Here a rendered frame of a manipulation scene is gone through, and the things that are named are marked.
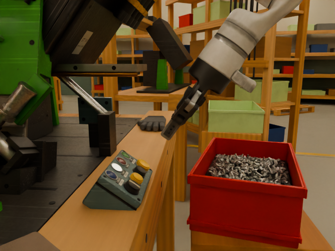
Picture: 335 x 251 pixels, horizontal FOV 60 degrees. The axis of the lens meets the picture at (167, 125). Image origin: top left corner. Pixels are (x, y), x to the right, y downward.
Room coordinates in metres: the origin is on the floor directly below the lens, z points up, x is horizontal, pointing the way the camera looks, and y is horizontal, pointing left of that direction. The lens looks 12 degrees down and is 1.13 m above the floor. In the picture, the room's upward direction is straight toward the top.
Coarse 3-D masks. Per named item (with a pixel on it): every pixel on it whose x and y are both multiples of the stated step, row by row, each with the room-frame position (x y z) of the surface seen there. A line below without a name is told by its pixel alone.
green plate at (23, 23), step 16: (0, 0) 0.63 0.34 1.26; (16, 0) 0.62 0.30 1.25; (32, 0) 0.62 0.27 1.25; (0, 16) 0.62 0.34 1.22; (16, 16) 0.62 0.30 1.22; (32, 16) 0.61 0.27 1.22; (0, 32) 0.61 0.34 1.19; (16, 32) 0.61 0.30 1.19; (32, 32) 0.60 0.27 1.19; (0, 48) 0.60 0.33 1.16; (16, 48) 0.60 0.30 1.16; (32, 48) 0.60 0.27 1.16; (0, 64) 0.59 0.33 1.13; (16, 64) 0.59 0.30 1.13; (32, 64) 0.59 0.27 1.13; (48, 64) 0.66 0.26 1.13; (0, 80) 0.58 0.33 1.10; (16, 80) 0.58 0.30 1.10
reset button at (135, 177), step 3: (132, 174) 0.48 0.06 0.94; (135, 174) 0.48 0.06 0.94; (138, 174) 0.49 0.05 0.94; (132, 177) 0.48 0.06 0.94; (135, 177) 0.47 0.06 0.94; (138, 177) 0.48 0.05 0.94; (141, 177) 0.48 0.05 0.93; (135, 180) 0.47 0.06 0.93; (138, 180) 0.47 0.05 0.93; (141, 180) 0.48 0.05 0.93; (138, 183) 0.47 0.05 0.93
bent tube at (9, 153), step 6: (0, 36) 0.60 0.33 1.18; (0, 132) 0.54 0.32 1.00; (0, 138) 0.52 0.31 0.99; (6, 138) 0.53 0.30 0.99; (0, 144) 0.51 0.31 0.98; (6, 144) 0.52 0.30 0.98; (0, 150) 0.51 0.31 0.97; (6, 150) 0.51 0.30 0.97; (12, 150) 0.51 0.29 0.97; (6, 156) 0.51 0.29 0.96
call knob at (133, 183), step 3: (129, 180) 0.45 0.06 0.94; (132, 180) 0.46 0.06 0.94; (126, 183) 0.44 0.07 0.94; (129, 183) 0.44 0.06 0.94; (132, 183) 0.45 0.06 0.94; (135, 183) 0.45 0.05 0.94; (126, 186) 0.44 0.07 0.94; (129, 186) 0.44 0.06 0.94; (132, 186) 0.44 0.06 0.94; (135, 186) 0.44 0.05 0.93; (138, 186) 0.45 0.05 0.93; (129, 189) 0.44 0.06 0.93; (132, 189) 0.44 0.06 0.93; (135, 189) 0.44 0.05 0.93; (138, 189) 0.44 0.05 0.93; (135, 192) 0.44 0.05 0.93
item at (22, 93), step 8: (16, 88) 0.54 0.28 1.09; (24, 88) 0.54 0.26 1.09; (32, 88) 0.56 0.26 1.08; (16, 96) 0.54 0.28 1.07; (24, 96) 0.54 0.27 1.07; (32, 96) 0.55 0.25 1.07; (8, 104) 0.53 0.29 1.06; (16, 104) 0.53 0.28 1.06; (24, 104) 0.55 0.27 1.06; (0, 112) 0.53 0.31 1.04; (8, 112) 0.53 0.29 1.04; (16, 112) 0.54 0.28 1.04; (8, 120) 0.53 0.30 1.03
